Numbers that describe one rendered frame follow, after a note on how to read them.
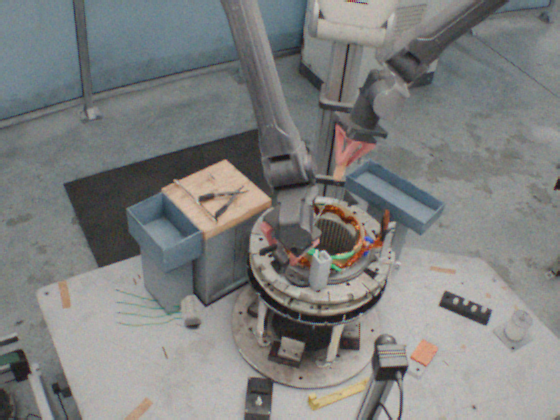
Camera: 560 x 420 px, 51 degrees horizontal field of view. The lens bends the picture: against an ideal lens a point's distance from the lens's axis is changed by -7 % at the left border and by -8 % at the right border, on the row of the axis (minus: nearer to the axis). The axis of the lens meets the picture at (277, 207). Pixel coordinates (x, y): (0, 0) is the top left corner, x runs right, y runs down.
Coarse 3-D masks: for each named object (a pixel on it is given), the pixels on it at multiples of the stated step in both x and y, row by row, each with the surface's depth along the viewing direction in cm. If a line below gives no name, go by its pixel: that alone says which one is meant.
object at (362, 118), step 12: (360, 96) 119; (360, 108) 119; (372, 108) 118; (336, 120) 121; (348, 120) 121; (360, 120) 120; (372, 120) 120; (348, 132) 118; (372, 132) 121; (384, 132) 123
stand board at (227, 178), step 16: (224, 160) 166; (192, 176) 160; (224, 176) 161; (240, 176) 162; (176, 192) 156; (192, 192) 156; (208, 192) 157; (256, 192) 158; (192, 208) 152; (208, 208) 152; (240, 208) 153; (256, 208) 154; (208, 224) 149; (224, 224) 149
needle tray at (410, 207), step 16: (368, 160) 171; (352, 176) 168; (368, 176) 172; (384, 176) 171; (400, 176) 167; (352, 192) 167; (368, 192) 163; (384, 192) 168; (400, 192) 169; (416, 192) 166; (368, 208) 168; (384, 208) 162; (400, 208) 158; (416, 208) 165; (432, 208) 164; (400, 224) 165; (416, 224) 157; (400, 240) 173
